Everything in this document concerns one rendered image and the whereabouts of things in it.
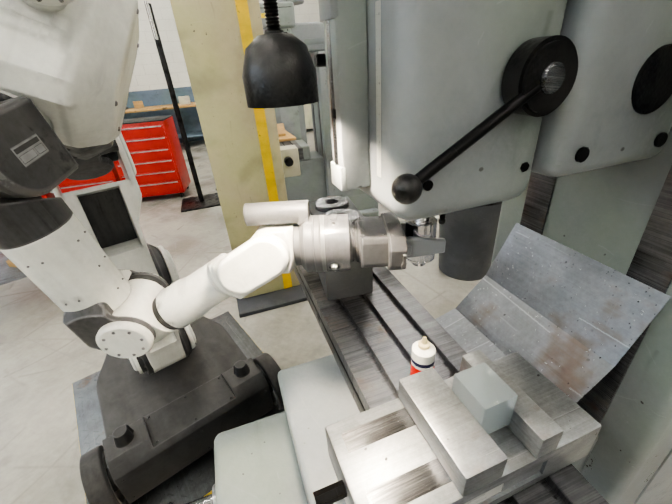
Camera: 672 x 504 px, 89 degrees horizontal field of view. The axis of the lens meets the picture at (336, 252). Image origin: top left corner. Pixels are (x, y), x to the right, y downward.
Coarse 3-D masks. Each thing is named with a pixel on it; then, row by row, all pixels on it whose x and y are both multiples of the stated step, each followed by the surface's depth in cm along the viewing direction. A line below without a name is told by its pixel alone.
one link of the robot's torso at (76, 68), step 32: (0, 0) 40; (96, 0) 45; (128, 0) 50; (0, 32) 39; (32, 32) 41; (64, 32) 42; (96, 32) 45; (128, 32) 50; (0, 64) 39; (32, 64) 40; (64, 64) 42; (96, 64) 45; (128, 64) 54; (0, 96) 40; (32, 96) 41; (64, 96) 42; (96, 96) 45; (64, 128) 47; (96, 128) 50
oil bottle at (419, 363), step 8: (424, 336) 57; (416, 344) 59; (424, 344) 57; (432, 344) 59; (416, 352) 58; (424, 352) 57; (432, 352) 58; (416, 360) 58; (424, 360) 57; (432, 360) 58; (416, 368) 59; (424, 368) 58
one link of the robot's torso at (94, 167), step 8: (104, 152) 72; (80, 160) 71; (88, 160) 73; (96, 160) 74; (104, 160) 76; (80, 168) 75; (88, 168) 76; (96, 168) 78; (104, 168) 79; (112, 168) 81; (72, 176) 77; (80, 176) 78; (88, 176) 80; (96, 176) 81
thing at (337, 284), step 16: (320, 208) 88; (336, 208) 87; (352, 208) 89; (320, 272) 90; (336, 272) 82; (352, 272) 83; (368, 272) 84; (336, 288) 84; (352, 288) 85; (368, 288) 86
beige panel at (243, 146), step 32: (192, 0) 164; (224, 0) 168; (256, 0) 172; (192, 32) 169; (224, 32) 173; (256, 32) 178; (192, 64) 175; (224, 64) 179; (224, 96) 186; (224, 128) 193; (256, 128) 198; (224, 160) 200; (256, 160) 206; (224, 192) 208; (256, 192) 215; (288, 288) 254
